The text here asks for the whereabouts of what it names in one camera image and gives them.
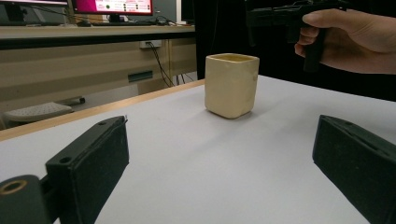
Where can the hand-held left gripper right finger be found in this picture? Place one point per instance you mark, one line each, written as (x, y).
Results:
(355, 161)

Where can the black computer mouse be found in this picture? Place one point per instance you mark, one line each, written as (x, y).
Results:
(84, 23)

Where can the dark computer monitor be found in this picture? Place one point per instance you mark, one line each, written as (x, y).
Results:
(14, 11)

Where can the monitor with pink screen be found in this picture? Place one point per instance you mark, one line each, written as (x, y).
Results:
(121, 6)

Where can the white power socket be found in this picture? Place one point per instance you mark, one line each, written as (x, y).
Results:
(150, 44)

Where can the black keyboard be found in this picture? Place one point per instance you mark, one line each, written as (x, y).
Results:
(124, 23)

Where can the beige office desk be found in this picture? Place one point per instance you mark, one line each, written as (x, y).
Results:
(62, 68)

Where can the black curtain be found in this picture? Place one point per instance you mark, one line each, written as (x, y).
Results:
(224, 31)

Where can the white perforated footrest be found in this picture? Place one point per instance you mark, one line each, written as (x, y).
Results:
(37, 111)

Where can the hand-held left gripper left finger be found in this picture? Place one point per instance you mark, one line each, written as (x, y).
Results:
(90, 165)

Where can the cream square ceramic cup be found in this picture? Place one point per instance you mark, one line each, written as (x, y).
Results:
(232, 87)

